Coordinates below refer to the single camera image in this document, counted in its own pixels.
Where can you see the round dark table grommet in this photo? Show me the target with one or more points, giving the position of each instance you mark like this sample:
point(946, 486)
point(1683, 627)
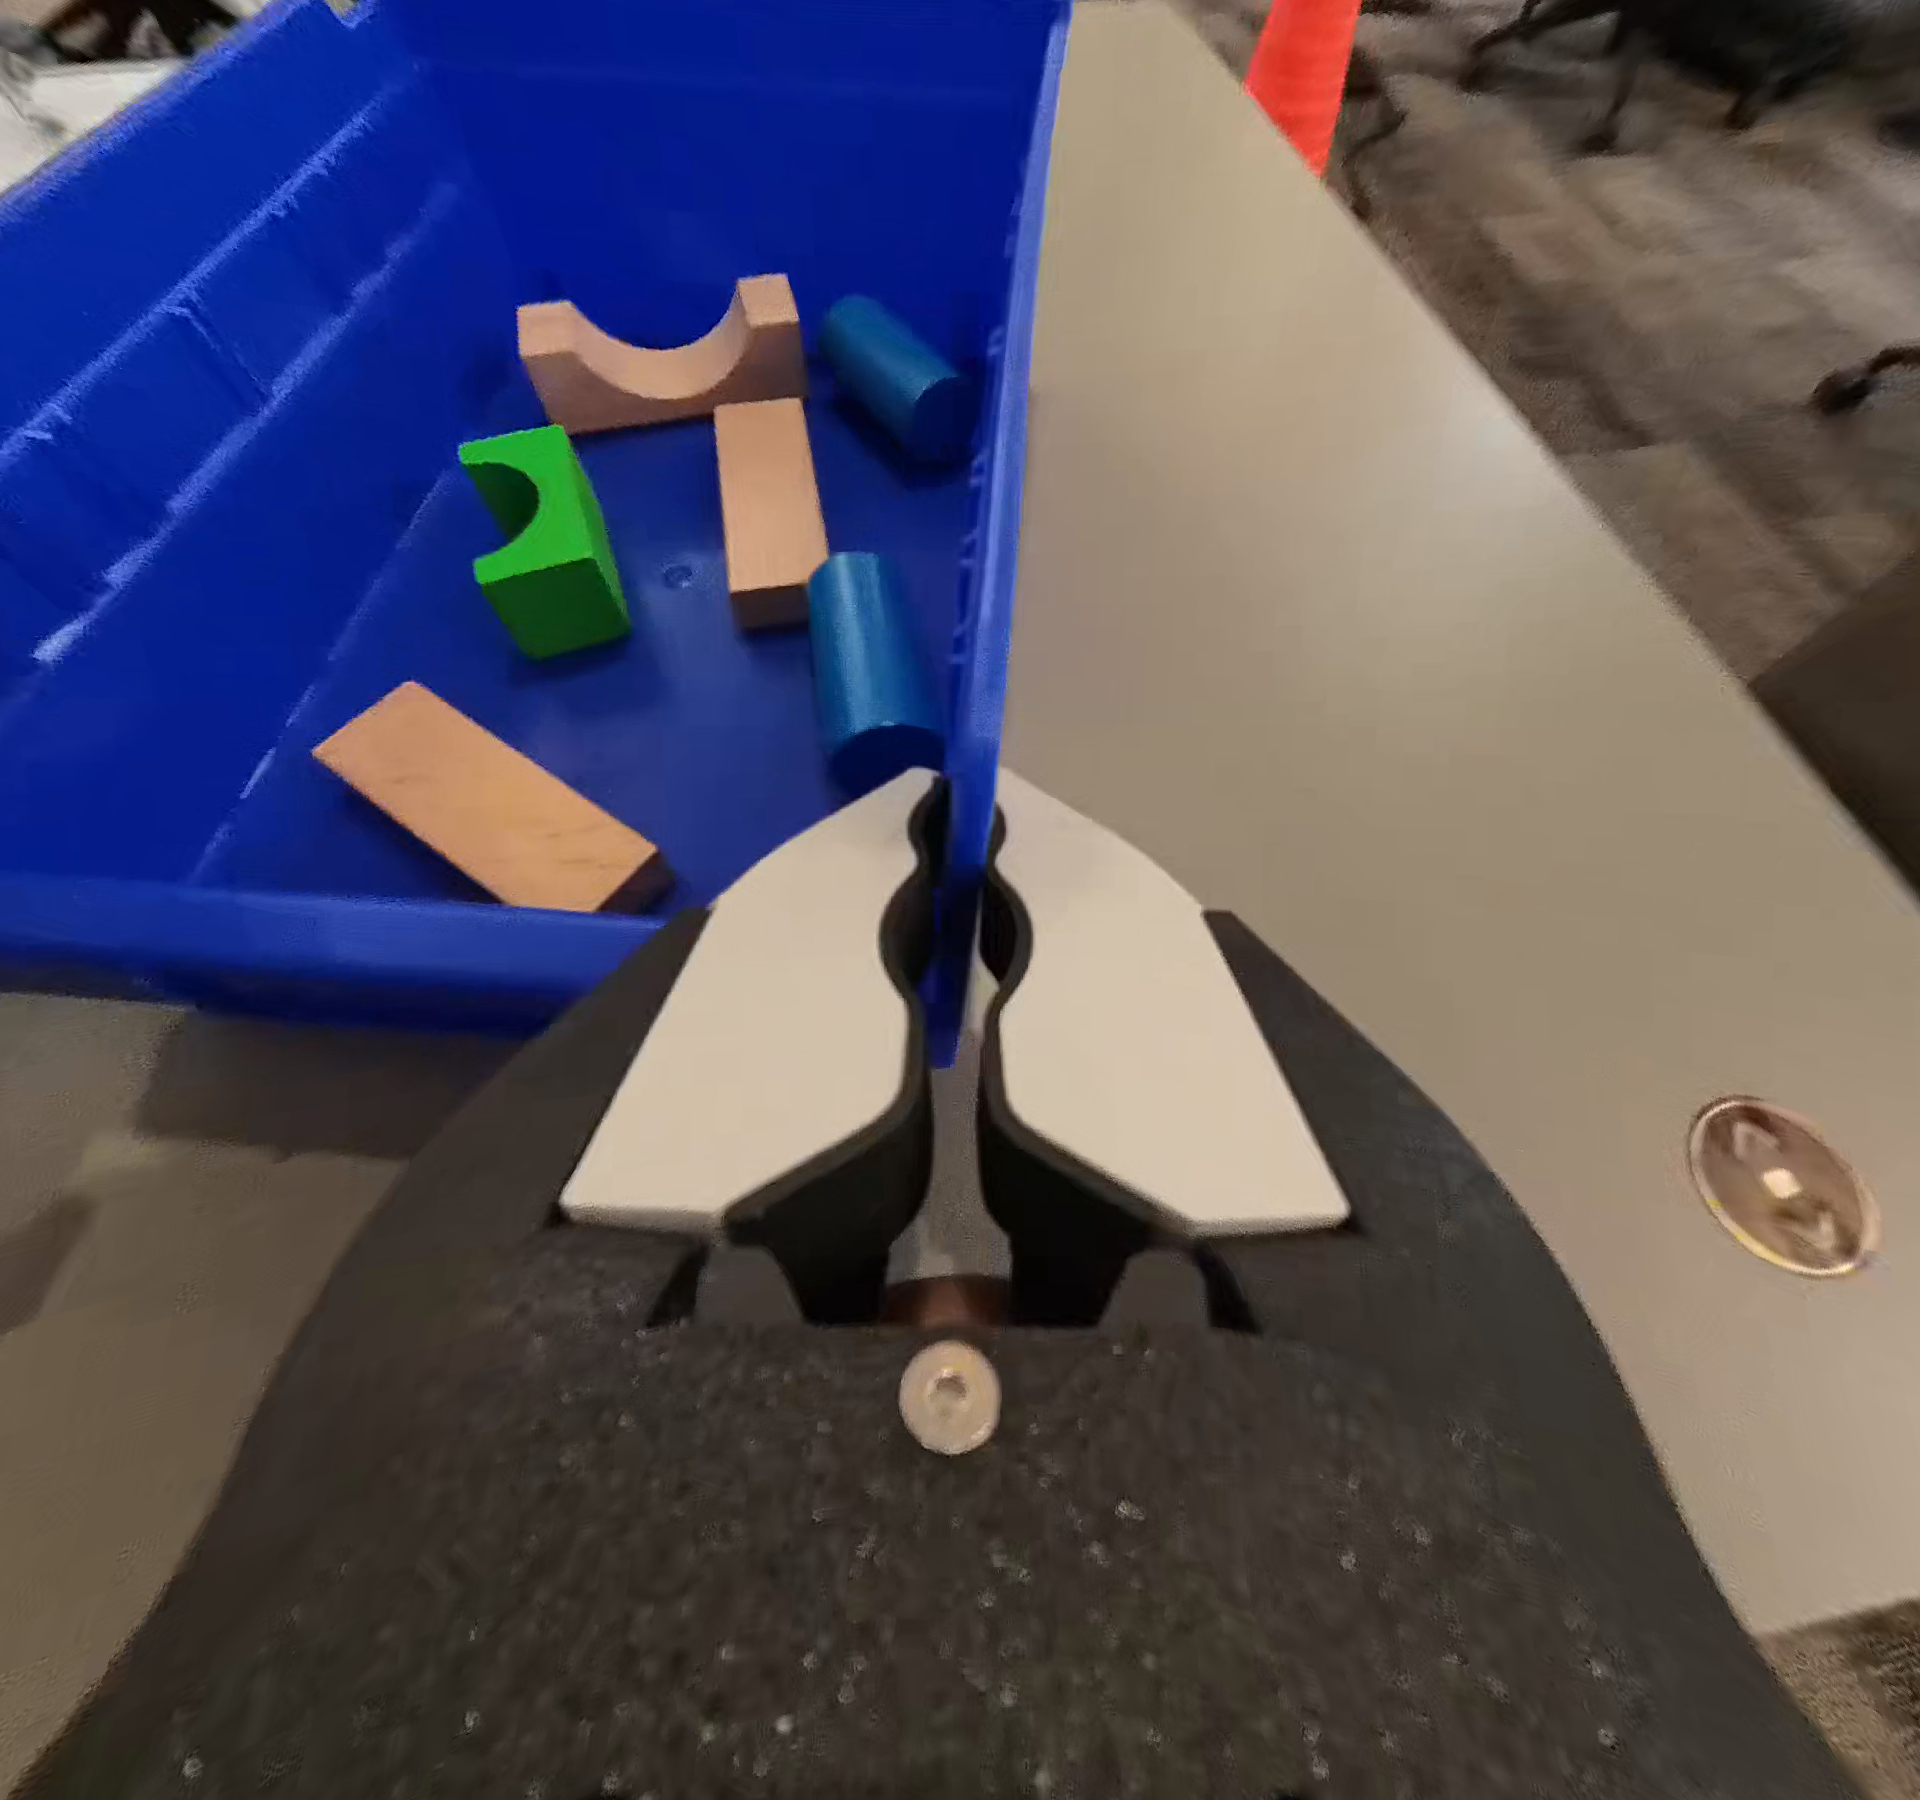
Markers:
point(1785, 1185)

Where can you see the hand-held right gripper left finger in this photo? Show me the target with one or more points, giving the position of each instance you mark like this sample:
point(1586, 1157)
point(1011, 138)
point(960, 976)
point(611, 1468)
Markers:
point(751, 1065)

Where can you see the orange traffic cone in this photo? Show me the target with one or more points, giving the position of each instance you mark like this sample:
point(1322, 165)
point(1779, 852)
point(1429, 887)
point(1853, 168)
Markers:
point(1314, 15)

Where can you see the blue wooden cylinder block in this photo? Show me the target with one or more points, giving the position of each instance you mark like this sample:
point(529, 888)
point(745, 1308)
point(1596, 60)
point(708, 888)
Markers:
point(871, 676)
point(892, 375)

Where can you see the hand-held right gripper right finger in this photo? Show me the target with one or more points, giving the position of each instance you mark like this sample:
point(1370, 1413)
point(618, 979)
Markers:
point(1157, 1065)

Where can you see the natural wooden arch block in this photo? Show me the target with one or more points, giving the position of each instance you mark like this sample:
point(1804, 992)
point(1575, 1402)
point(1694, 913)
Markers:
point(645, 383)

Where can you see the natural wooden plank block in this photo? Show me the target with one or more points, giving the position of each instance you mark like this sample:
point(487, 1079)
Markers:
point(768, 511)
point(480, 796)

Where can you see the green wooden arch block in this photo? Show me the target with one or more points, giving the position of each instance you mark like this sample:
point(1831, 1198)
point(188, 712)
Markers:
point(565, 570)

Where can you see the blue plastic bin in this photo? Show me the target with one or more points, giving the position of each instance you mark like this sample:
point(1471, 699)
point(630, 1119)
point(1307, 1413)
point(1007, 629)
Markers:
point(677, 122)

